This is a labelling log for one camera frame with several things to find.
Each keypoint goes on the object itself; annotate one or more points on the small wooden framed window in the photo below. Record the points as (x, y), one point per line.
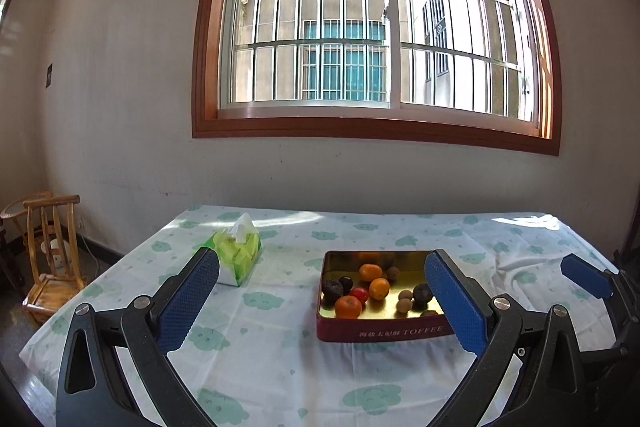
(7, 7)

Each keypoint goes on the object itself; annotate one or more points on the dark wall switch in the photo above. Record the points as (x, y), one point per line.
(49, 76)

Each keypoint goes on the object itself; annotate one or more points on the orange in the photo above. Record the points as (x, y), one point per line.
(379, 288)
(348, 307)
(370, 272)

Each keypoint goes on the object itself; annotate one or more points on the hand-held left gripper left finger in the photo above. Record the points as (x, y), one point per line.
(192, 304)

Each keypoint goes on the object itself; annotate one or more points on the brown round longan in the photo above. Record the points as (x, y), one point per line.
(393, 273)

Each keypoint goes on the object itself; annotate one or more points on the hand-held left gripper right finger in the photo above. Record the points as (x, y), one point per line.
(455, 304)

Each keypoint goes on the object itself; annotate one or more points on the brown kiwi front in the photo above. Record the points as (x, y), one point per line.
(403, 305)

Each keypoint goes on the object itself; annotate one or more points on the red cherry tomato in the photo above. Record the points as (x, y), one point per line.
(359, 293)

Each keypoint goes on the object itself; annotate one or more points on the large barred wooden window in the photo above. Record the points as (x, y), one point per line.
(350, 127)

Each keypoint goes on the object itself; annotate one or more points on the dark wrinkled passion fruit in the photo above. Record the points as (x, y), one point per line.
(332, 289)
(428, 313)
(422, 294)

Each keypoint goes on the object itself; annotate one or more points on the green tissue box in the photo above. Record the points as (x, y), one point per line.
(240, 257)

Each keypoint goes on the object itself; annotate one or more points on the bamboo chair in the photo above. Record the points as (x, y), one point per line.
(50, 292)

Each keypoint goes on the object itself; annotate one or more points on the red and gold tin box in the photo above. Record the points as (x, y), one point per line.
(390, 332)

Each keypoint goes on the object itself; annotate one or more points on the white cloud print tablecloth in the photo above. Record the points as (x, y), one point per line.
(280, 357)

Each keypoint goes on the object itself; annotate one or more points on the small dark plum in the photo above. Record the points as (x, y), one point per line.
(345, 282)

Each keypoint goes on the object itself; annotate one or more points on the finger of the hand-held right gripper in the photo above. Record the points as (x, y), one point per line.
(585, 278)
(610, 372)

